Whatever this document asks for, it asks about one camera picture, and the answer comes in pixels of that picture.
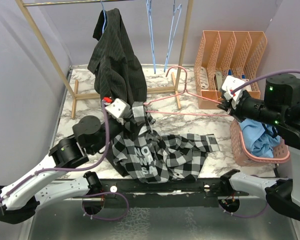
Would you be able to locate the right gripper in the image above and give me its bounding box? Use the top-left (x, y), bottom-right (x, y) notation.
top-left (217, 90), bottom-right (284, 126)

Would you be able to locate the pink wire hanger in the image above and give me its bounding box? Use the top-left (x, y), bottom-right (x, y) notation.
top-left (143, 65), bottom-right (230, 117)

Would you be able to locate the grey plaid shirt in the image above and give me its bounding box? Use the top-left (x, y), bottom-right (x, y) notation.
top-left (112, 102), bottom-right (220, 184)

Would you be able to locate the light blue shirt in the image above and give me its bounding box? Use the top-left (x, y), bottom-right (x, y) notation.
top-left (239, 118), bottom-right (281, 158)

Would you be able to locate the blue wire hanger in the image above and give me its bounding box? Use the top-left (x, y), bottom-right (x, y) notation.
top-left (145, 0), bottom-right (156, 74)
top-left (163, 0), bottom-right (182, 72)

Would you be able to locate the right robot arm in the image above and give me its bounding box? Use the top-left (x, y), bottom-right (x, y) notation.
top-left (219, 70), bottom-right (300, 221)

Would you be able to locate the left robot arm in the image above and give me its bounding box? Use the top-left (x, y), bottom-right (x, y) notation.
top-left (0, 115), bottom-right (146, 225)

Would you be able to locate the black pinstripe shirt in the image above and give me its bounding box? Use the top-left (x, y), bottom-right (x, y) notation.
top-left (87, 8), bottom-right (147, 105)

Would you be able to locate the blue hanger of black shirt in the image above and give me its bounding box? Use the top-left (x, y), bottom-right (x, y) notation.
top-left (100, 0), bottom-right (107, 34)

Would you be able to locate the orange file organizer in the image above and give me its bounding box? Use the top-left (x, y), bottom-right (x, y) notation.
top-left (193, 30), bottom-right (268, 110)

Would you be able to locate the pink laundry basket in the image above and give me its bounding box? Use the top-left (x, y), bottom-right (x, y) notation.
top-left (230, 120), bottom-right (291, 167)

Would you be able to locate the wooden clothes rack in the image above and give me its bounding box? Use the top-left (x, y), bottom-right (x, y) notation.
top-left (15, 0), bottom-right (194, 119)

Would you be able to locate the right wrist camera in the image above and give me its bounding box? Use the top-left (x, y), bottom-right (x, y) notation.
top-left (220, 75), bottom-right (245, 101)

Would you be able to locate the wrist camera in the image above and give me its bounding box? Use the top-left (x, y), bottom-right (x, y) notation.
top-left (103, 97), bottom-right (131, 125)
top-left (220, 75), bottom-right (245, 101)

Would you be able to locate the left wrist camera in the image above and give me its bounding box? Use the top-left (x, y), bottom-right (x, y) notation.
top-left (103, 97), bottom-right (131, 125)

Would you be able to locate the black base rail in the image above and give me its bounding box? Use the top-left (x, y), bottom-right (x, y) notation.
top-left (99, 178), bottom-right (248, 209)

